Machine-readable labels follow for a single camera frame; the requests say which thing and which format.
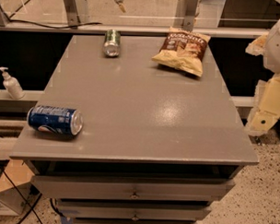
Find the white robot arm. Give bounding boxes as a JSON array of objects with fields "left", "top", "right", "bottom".
[{"left": 245, "top": 19, "right": 280, "bottom": 136}]

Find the grey drawer cabinet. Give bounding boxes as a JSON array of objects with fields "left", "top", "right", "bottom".
[{"left": 6, "top": 31, "right": 264, "bottom": 224}]

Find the white pump bottle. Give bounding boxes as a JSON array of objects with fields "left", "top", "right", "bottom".
[{"left": 0, "top": 66, "right": 25, "bottom": 100}]

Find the cardboard box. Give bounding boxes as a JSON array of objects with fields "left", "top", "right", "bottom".
[{"left": 0, "top": 160, "right": 34, "bottom": 216}]

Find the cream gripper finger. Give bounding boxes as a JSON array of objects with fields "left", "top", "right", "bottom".
[
  {"left": 245, "top": 33, "right": 268, "bottom": 56},
  {"left": 244, "top": 75, "right": 280, "bottom": 136}
]

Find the blue pepsi can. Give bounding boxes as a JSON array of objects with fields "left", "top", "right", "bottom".
[{"left": 27, "top": 105, "right": 83, "bottom": 136}]

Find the green soda can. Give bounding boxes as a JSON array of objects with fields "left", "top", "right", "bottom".
[{"left": 103, "top": 29, "right": 121, "bottom": 57}]

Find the left metal bracket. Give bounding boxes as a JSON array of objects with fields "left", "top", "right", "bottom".
[{"left": 63, "top": 0, "right": 89, "bottom": 29}]

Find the right metal bracket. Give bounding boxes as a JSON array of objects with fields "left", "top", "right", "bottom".
[{"left": 173, "top": 0, "right": 200, "bottom": 30}]

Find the brown yellow chip bag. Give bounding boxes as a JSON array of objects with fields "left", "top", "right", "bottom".
[{"left": 152, "top": 28, "right": 211, "bottom": 77}]

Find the top grey drawer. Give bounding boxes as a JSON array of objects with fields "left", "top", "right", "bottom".
[{"left": 31, "top": 176, "right": 235, "bottom": 202}]

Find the black shelf cable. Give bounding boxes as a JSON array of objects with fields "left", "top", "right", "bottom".
[{"left": 7, "top": 18, "right": 102, "bottom": 31}]

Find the black floor cable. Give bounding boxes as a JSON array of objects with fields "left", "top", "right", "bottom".
[{"left": 0, "top": 148, "right": 49, "bottom": 224}]

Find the middle grey drawer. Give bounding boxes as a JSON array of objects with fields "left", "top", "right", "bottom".
[{"left": 57, "top": 201, "right": 210, "bottom": 221}]

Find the hanging white tool tip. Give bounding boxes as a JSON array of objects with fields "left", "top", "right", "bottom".
[{"left": 114, "top": 0, "right": 126, "bottom": 13}]

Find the metal bracket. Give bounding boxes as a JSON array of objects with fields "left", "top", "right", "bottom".
[
  {"left": 63, "top": 0, "right": 89, "bottom": 29},
  {"left": 173, "top": 0, "right": 200, "bottom": 30}
]

